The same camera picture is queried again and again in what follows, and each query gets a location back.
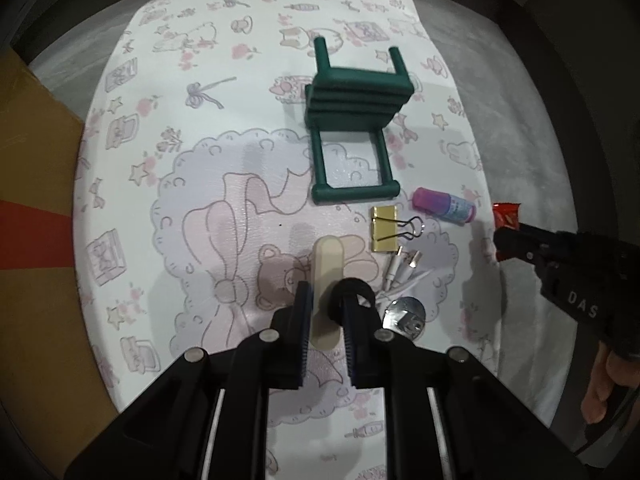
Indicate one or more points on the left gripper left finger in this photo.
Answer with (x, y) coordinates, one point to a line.
(302, 311)

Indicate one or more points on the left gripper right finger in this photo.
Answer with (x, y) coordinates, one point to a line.
(346, 310)

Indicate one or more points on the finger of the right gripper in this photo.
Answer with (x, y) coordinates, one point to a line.
(526, 243)

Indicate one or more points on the red candy wrapper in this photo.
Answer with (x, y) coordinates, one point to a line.
(506, 216)

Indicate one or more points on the beige stick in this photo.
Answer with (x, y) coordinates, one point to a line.
(327, 268)

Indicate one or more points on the person right hand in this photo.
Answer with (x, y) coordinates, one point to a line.
(608, 370)

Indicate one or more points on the round silver metal piece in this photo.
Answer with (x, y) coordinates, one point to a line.
(405, 316)

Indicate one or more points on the purple small tube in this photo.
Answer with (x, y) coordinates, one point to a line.
(444, 206)

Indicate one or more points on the gold binder clip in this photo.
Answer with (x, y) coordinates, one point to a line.
(388, 229)

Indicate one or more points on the white patterned table mat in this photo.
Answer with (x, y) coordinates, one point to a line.
(194, 223)

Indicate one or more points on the green toy chair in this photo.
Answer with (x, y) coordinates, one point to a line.
(354, 101)

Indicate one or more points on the brown cardboard box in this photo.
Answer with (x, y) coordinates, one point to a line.
(53, 401)

